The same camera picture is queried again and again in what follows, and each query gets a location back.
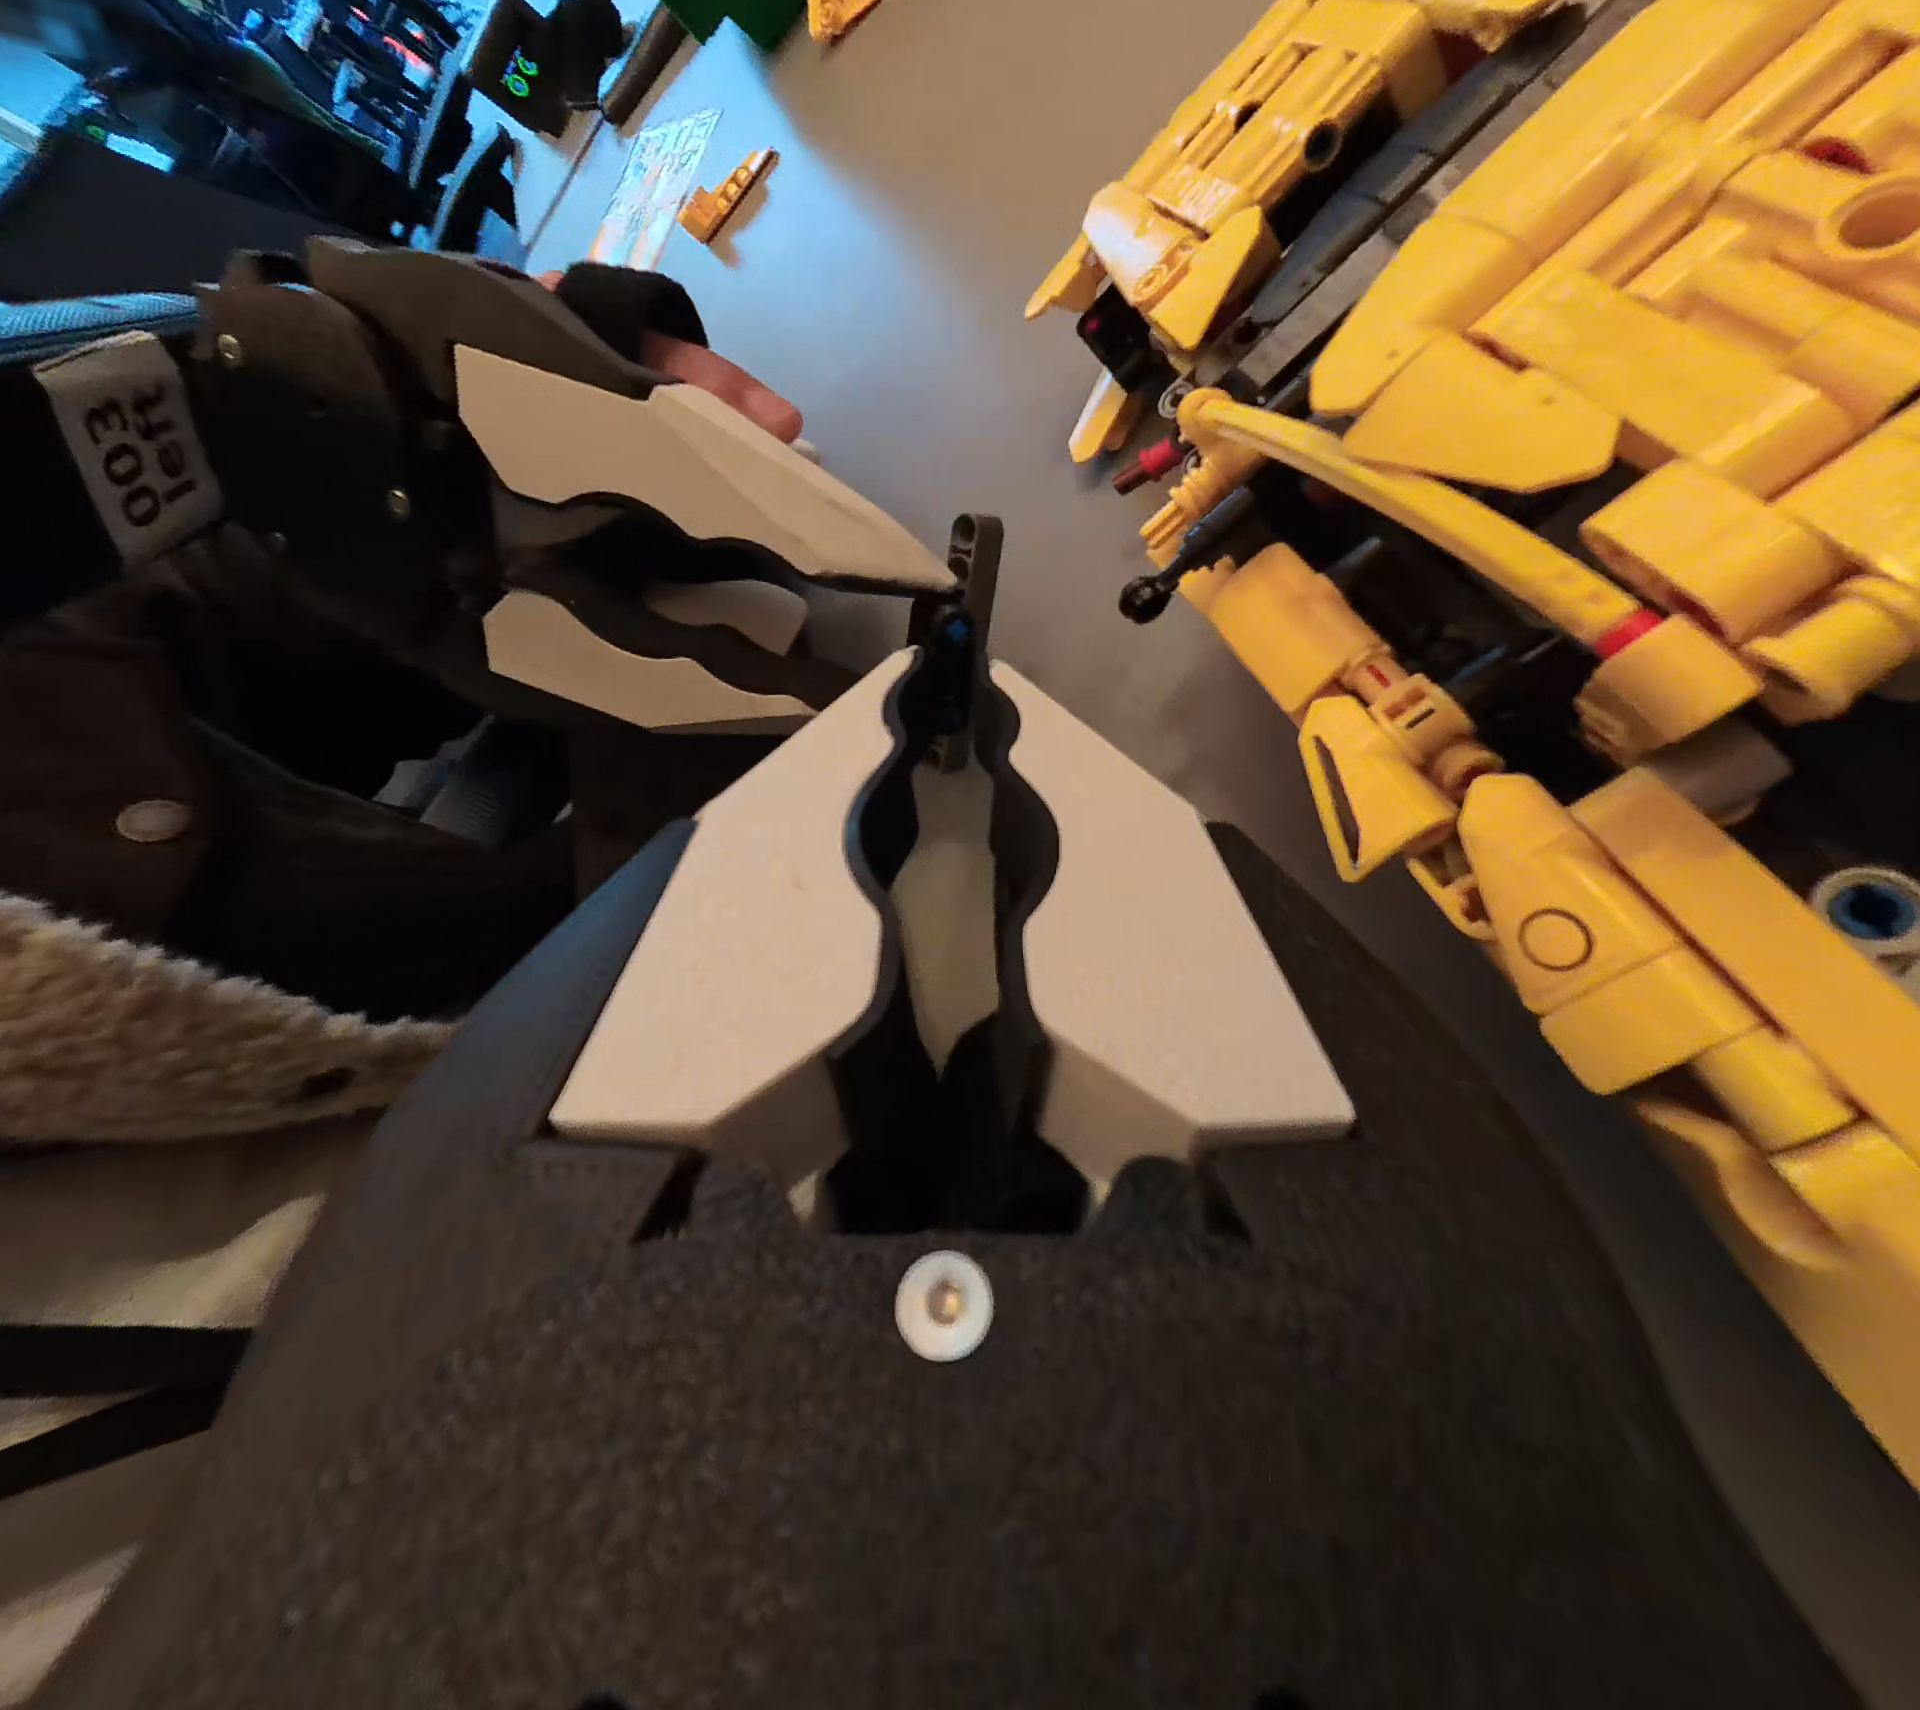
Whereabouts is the small yellow brick beam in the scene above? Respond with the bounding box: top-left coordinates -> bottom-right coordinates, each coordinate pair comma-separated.
676,150 -> 783,244

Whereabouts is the colourful printed sheet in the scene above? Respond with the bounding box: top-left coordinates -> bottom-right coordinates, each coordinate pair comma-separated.
591,111 -> 727,274

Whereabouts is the dark grey brick beam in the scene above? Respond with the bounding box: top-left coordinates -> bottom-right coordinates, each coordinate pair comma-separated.
907,513 -> 1002,775

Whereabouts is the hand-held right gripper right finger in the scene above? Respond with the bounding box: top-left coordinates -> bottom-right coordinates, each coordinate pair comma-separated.
983,660 -> 1362,1230

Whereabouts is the black device green display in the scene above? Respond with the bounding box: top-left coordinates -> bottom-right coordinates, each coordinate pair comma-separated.
468,0 -> 581,141

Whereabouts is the yellow toy brick car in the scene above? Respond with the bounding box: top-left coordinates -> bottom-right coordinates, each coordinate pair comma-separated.
1028,0 -> 1920,1495

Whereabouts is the black lanyard strap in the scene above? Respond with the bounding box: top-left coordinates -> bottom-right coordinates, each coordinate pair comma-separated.
0,1322 -> 260,1501

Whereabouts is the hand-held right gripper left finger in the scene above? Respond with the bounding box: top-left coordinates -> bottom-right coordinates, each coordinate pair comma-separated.
547,652 -> 923,1233

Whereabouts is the person's left hand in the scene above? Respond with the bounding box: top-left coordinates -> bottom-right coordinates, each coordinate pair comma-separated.
644,329 -> 807,447

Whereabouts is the person's white shirt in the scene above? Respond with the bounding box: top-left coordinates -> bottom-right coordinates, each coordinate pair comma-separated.
0,1111 -> 332,1710

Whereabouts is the grey desk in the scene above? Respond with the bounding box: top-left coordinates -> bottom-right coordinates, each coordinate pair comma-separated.
512,0 -> 1920,1594

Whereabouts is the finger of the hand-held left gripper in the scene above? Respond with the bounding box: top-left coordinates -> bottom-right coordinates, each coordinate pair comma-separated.
480,576 -> 864,740
449,343 -> 965,597

